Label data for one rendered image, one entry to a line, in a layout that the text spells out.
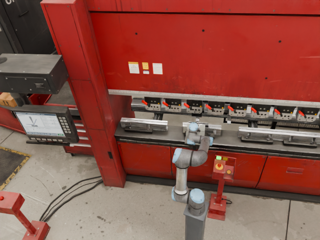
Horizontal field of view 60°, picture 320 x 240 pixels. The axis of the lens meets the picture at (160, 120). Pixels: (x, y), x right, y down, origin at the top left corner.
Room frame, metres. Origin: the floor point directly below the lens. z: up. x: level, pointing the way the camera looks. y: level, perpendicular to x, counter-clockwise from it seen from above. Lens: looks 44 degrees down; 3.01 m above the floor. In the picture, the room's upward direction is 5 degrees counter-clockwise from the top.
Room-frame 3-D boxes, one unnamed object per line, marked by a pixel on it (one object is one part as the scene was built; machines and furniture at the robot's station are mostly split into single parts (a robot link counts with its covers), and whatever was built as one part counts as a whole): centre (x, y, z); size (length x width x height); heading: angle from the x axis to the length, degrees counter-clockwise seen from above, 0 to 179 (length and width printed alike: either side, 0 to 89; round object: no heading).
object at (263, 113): (1.85, -0.92, 1.26); 0.15 x 0.09 x 0.17; 77
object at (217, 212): (1.55, -0.57, 0.06); 0.25 x 0.20 x 0.12; 162
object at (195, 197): (1.18, -0.25, 0.94); 0.13 x 0.12 x 0.14; 71
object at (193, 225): (1.18, -0.25, 0.39); 0.18 x 0.18 x 0.77; 64
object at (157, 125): (2.10, 0.17, 0.92); 0.50 x 0.06 x 0.10; 77
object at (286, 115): (1.81, -1.12, 1.26); 0.15 x 0.09 x 0.17; 77
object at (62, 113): (1.71, 0.93, 1.42); 0.45 x 0.12 x 0.36; 79
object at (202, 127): (1.84, -0.33, 1.00); 0.26 x 0.18 x 0.01; 167
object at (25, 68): (1.81, 0.96, 1.53); 0.51 x 0.25 x 0.85; 79
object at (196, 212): (1.18, -0.25, 0.82); 0.15 x 0.15 x 0.10
